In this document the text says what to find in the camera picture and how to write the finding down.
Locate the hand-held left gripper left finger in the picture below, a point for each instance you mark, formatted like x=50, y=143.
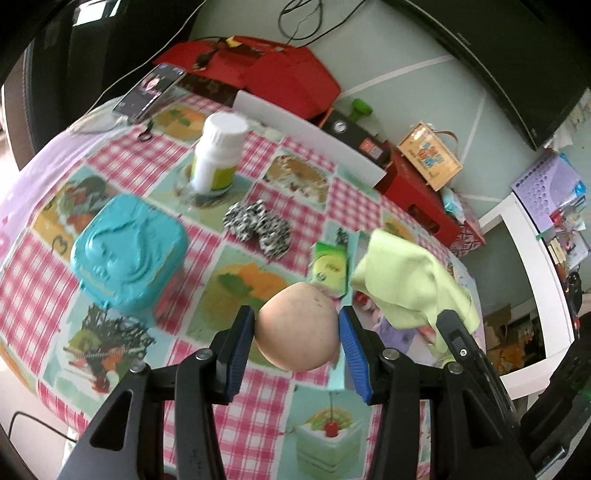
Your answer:
x=242, y=355

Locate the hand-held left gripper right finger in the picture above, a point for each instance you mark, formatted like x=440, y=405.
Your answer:
x=355, y=355

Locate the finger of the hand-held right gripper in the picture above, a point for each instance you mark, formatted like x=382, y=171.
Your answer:
x=457, y=334

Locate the peach soft ball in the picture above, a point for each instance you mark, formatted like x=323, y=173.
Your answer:
x=295, y=327

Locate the yellow-green cloth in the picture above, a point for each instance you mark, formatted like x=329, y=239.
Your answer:
x=406, y=281

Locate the white bottle green label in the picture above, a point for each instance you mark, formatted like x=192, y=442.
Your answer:
x=217, y=152

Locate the brown cardboard box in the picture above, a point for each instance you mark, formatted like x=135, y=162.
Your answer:
x=497, y=334

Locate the green carton box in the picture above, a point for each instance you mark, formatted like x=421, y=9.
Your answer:
x=330, y=267

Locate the pink patterned box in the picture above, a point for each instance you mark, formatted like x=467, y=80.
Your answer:
x=466, y=236

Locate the black white patterned scrunchie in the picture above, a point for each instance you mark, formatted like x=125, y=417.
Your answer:
x=258, y=226

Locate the blue tissue packet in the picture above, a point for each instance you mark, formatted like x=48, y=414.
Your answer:
x=452, y=203

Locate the teal plastic container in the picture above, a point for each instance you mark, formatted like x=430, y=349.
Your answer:
x=129, y=254

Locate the clear glass dish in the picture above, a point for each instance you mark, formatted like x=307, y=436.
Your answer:
x=184, y=191

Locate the lavender plastic basket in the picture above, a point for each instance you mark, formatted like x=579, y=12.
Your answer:
x=549, y=184

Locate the black case with gauge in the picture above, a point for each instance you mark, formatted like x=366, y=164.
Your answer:
x=351, y=136

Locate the pink checked printed tablecloth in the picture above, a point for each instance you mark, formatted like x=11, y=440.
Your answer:
x=138, y=161

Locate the white foam board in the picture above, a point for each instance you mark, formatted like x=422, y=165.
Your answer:
x=304, y=134

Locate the small black clip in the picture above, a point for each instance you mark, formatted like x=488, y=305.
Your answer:
x=145, y=134

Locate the green dumbbell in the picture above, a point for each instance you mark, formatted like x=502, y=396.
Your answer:
x=360, y=109

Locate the dark brown patterned box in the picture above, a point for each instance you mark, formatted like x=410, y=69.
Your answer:
x=207, y=88

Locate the red cardboard box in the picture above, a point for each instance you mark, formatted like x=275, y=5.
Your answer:
x=295, y=83
x=217, y=64

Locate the lavender table cover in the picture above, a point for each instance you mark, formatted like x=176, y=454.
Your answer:
x=46, y=157

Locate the black flat television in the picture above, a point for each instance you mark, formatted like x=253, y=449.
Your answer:
x=508, y=60

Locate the smartphone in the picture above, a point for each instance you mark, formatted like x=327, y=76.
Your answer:
x=147, y=90

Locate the white furniture frame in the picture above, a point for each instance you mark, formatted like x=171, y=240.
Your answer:
x=521, y=277

